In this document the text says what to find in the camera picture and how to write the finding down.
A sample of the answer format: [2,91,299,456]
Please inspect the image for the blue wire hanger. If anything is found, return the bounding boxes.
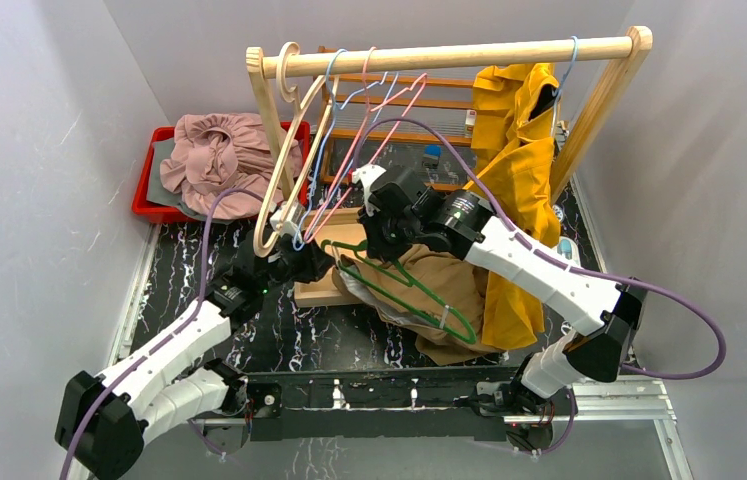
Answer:
[292,46,377,251]

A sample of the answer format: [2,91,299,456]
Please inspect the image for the pink hanger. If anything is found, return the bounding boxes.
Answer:
[303,46,429,245]

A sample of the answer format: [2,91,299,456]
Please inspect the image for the green hanger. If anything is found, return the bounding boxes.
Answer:
[321,240,484,346]

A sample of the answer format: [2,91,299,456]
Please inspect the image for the brown skirt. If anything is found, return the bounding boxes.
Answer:
[327,245,502,366]

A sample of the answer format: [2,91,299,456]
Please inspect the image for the pink skirt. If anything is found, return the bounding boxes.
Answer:
[159,113,275,221]

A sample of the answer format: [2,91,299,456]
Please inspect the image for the grey pleated skirt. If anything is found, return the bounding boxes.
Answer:
[143,138,205,224]

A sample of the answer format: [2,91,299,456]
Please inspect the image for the beige wooden hanger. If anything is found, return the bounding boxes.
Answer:
[246,42,336,258]

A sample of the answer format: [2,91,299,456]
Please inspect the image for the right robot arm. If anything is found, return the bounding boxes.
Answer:
[352,165,645,414]

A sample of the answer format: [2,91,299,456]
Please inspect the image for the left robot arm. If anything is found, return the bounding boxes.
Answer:
[54,237,335,479]

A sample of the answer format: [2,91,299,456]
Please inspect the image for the yellow skirt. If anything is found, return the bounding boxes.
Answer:
[471,63,561,350]

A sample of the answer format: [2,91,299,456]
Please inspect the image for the light blue hanger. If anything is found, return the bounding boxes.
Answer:
[549,35,579,139]

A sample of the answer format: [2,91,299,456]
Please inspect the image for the wooden clothes rack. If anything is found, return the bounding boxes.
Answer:
[245,25,654,309]

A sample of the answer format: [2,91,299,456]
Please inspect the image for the small blue object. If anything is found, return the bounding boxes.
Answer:
[421,145,442,170]

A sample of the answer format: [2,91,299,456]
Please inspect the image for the red plastic bin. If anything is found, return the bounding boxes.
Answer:
[131,121,312,225]

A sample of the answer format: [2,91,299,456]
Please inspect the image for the white teal object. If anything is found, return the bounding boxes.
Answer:
[556,236,581,265]

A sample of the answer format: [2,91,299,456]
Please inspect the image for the orange wooden shelf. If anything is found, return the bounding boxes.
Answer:
[318,68,478,191]

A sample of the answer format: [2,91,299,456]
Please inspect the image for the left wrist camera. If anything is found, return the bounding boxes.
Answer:
[269,204,306,237]

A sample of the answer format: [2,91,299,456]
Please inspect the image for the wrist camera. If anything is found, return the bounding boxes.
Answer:
[351,164,386,216]
[269,204,306,237]

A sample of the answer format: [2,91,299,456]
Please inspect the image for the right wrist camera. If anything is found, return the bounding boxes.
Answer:
[351,164,386,216]

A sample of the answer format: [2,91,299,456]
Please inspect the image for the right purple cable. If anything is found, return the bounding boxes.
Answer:
[353,117,728,382]

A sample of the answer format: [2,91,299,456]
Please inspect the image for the purple cable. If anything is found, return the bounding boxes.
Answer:
[58,188,275,480]
[353,117,728,382]

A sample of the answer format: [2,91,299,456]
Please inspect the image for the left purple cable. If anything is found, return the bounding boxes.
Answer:
[58,188,275,480]

